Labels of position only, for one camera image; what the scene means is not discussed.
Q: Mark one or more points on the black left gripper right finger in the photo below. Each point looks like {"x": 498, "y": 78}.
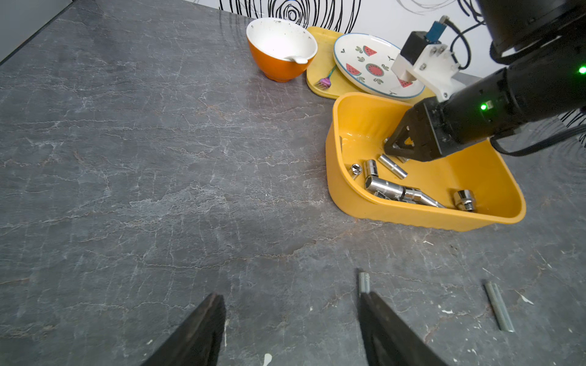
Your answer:
{"x": 387, "y": 339}

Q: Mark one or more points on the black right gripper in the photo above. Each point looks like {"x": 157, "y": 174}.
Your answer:
{"x": 425, "y": 133}

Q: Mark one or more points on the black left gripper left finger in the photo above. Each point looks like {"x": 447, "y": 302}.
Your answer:
{"x": 197, "y": 340}

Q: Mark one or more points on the thin chrome socket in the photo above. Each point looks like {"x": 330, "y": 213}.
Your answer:
{"x": 364, "y": 282}
{"x": 499, "y": 307}

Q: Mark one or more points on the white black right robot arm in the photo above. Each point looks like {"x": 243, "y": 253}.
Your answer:
{"x": 540, "y": 46}

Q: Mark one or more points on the chrome socket slim upper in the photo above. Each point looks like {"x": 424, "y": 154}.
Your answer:
{"x": 392, "y": 166}

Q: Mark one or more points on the chrome socket small upright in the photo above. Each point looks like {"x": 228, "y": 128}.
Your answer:
{"x": 370, "y": 168}

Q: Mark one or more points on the chrome socket big central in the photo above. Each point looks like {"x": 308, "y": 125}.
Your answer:
{"x": 390, "y": 190}

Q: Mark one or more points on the chrome socket tiny hex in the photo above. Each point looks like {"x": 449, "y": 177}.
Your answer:
{"x": 355, "y": 170}

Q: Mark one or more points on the chrome socket large hex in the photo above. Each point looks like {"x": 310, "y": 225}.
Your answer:
{"x": 465, "y": 200}

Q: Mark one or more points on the yellow plastic storage box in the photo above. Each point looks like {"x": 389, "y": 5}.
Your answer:
{"x": 360, "y": 124}

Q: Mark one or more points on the watermelon pattern ceramic plate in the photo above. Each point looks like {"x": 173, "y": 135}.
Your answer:
{"x": 367, "y": 62}

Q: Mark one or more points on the iridescent rainbow fork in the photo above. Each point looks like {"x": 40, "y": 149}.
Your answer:
{"x": 325, "y": 83}

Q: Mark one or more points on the yellow plastic tray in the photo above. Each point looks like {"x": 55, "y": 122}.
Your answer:
{"x": 324, "y": 62}

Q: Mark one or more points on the orange white bowl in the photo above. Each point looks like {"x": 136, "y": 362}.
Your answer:
{"x": 282, "y": 49}

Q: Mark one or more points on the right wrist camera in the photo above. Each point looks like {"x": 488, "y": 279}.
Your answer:
{"x": 425, "y": 59}

